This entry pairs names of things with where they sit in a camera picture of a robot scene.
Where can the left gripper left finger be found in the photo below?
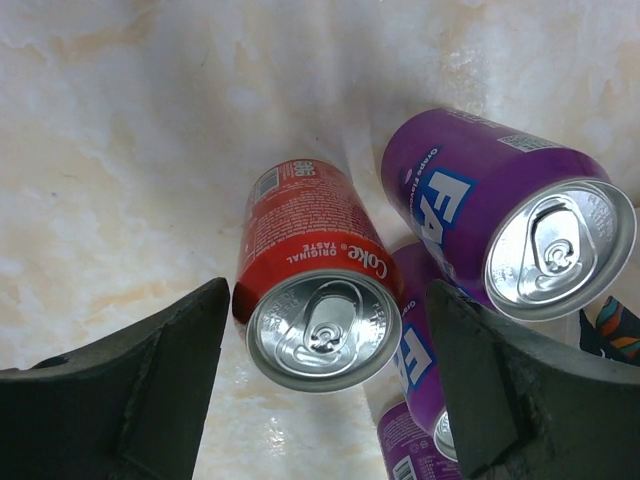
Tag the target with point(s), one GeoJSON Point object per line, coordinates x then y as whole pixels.
{"type": "Point", "coordinates": [131, 405]}

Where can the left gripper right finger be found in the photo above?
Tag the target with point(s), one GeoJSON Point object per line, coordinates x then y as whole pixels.
{"type": "Point", "coordinates": [524, 406]}

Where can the red Coke can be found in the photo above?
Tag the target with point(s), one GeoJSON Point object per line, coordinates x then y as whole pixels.
{"type": "Point", "coordinates": [316, 300]}

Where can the beige canvas tote bag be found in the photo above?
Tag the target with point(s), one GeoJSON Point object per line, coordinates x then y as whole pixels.
{"type": "Point", "coordinates": [613, 334]}

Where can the purple fanta can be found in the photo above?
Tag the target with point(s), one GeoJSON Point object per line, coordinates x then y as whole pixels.
{"type": "Point", "coordinates": [534, 228]}
{"type": "Point", "coordinates": [415, 358]}
{"type": "Point", "coordinates": [409, 453]}

